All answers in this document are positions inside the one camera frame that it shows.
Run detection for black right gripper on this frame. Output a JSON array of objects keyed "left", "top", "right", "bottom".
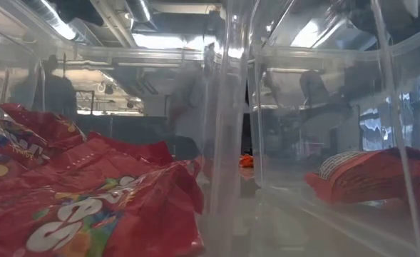
[{"left": 299, "top": 61, "right": 384, "bottom": 123}]

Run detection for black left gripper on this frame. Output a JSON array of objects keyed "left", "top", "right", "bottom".
[{"left": 54, "top": 0, "right": 106, "bottom": 25}]

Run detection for clear plastic bin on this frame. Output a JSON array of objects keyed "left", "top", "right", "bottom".
[
  {"left": 0, "top": 0, "right": 257, "bottom": 257},
  {"left": 247, "top": 0, "right": 420, "bottom": 257}
]

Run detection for red Skittles candy pack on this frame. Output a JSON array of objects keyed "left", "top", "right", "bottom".
[
  {"left": 0, "top": 116, "right": 51, "bottom": 171},
  {"left": 83, "top": 131, "right": 175, "bottom": 169},
  {"left": 0, "top": 102, "right": 88, "bottom": 153},
  {"left": 0, "top": 156, "right": 206, "bottom": 257}
]

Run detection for person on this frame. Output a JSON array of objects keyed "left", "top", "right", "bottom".
[
  {"left": 9, "top": 54, "right": 78, "bottom": 119},
  {"left": 166, "top": 41, "right": 232, "bottom": 161}
]

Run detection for ceiling light panel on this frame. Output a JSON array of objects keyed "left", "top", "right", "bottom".
[{"left": 133, "top": 32, "right": 228, "bottom": 51}]

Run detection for black low partition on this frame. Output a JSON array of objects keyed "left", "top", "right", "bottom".
[{"left": 76, "top": 114, "right": 168, "bottom": 143}]

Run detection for silver ceiling air duct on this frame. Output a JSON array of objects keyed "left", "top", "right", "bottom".
[{"left": 126, "top": 0, "right": 158, "bottom": 30}]

